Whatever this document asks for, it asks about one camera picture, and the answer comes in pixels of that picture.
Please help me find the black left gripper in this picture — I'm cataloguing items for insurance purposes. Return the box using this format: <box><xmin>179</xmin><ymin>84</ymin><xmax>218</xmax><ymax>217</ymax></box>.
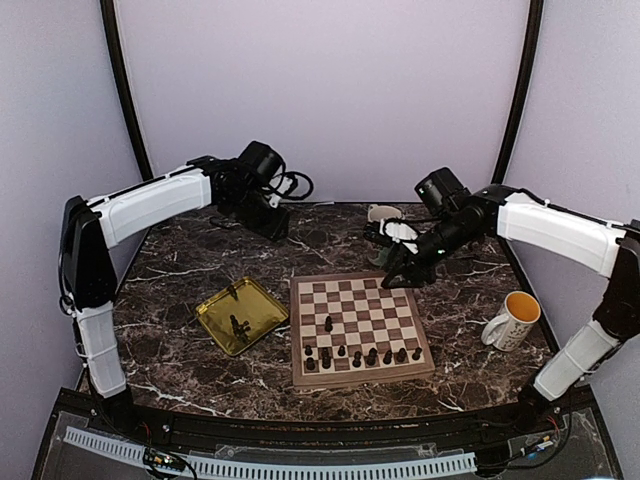
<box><xmin>226</xmin><ymin>188</ymin><xmax>293</xmax><ymax>243</ymax></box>

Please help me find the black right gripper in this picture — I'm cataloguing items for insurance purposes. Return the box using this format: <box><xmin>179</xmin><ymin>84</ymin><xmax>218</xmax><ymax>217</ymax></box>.
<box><xmin>382</xmin><ymin>212</ymin><xmax>479</xmax><ymax>289</ymax></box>

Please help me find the gold metal tray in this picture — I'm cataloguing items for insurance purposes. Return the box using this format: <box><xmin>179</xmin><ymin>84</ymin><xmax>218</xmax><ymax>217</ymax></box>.
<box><xmin>196</xmin><ymin>277</ymin><xmax>289</xmax><ymax>357</ymax></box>

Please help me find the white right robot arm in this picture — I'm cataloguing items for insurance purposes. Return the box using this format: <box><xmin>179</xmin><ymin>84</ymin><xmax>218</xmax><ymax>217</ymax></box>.
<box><xmin>366</xmin><ymin>167</ymin><xmax>639</xmax><ymax>434</ymax></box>

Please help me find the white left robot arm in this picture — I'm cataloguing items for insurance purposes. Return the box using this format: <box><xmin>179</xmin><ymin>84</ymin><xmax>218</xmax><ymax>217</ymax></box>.
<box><xmin>58</xmin><ymin>141</ymin><xmax>298</xmax><ymax>436</ymax></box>

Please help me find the wooden chess board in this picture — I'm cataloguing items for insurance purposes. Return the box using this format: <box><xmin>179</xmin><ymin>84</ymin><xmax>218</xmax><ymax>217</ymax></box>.
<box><xmin>290</xmin><ymin>272</ymin><xmax>435</xmax><ymax>390</ymax></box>

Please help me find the pile of dark chess pieces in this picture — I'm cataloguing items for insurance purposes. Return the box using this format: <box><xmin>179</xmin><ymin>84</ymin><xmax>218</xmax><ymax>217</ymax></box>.
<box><xmin>227</xmin><ymin>285</ymin><xmax>251</xmax><ymax>344</ymax></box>

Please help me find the cream floral mug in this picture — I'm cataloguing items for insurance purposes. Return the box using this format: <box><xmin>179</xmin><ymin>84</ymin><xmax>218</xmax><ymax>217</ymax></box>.
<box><xmin>367</xmin><ymin>204</ymin><xmax>404</xmax><ymax>267</ymax></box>

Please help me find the white mug orange inside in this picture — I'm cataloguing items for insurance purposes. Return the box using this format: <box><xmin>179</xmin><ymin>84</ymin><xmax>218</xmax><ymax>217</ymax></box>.
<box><xmin>481</xmin><ymin>291</ymin><xmax>541</xmax><ymax>352</ymax></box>

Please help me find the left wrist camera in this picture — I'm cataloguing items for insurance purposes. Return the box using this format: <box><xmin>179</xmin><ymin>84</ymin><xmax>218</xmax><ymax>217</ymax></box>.
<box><xmin>268</xmin><ymin>176</ymin><xmax>297</xmax><ymax>208</ymax></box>

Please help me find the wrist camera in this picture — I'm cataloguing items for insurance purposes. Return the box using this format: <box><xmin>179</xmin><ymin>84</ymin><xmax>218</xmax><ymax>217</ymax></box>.
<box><xmin>268</xmin><ymin>176</ymin><xmax>297</xmax><ymax>208</ymax></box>
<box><xmin>363</xmin><ymin>218</ymin><xmax>419</xmax><ymax>254</ymax></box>

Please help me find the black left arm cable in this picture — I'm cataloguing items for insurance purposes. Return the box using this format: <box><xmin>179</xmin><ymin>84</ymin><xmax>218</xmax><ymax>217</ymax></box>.
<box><xmin>269</xmin><ymin>169</ymin><xmax>316</xmax><ymax>201</ymax></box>

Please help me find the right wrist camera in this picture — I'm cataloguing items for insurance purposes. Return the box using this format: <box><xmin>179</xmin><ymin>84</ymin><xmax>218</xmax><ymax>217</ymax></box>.
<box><xmin>363</xmin><ymin>218</ymin><xmax>419</xmax><ymax>254</ymax></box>

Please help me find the right black frame post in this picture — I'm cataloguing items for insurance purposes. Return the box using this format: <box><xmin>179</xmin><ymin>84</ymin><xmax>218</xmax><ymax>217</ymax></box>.
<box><xmin>491</xmin><ymin>0</ymin><xmax>545</xmax><ymax>183</ymax></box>

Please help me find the black frame post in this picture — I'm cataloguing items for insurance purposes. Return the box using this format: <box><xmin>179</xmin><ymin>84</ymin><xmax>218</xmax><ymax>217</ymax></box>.
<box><xmin>491</xmin><ymin>0</ymin><xmax>545</xmax><ymax>183</ymax></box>
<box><xmin>99</xmin><ymin>0</ymin><xmax>154</xmax><ymax>181</ymax></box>

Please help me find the black front rail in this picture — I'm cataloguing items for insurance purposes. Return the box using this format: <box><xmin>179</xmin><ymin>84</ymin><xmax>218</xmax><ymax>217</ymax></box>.
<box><xmin>147</xmin><ymin>415</ymin><xmax>490</xmax><ymax>449</ymax></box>

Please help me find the white slotted cable duct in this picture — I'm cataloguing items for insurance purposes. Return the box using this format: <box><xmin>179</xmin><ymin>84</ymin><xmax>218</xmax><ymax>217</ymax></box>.
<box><xmin>63</xmin><ymin>427</ymin><xmax>477</xmax><ymax>479</ymax></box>

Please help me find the left black frame post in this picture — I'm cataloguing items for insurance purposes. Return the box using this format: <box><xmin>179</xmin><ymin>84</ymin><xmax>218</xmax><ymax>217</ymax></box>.
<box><xmin>99</xmin><ymin>0</ymin><xmax>154</xmax><ymax>181</ymax></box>

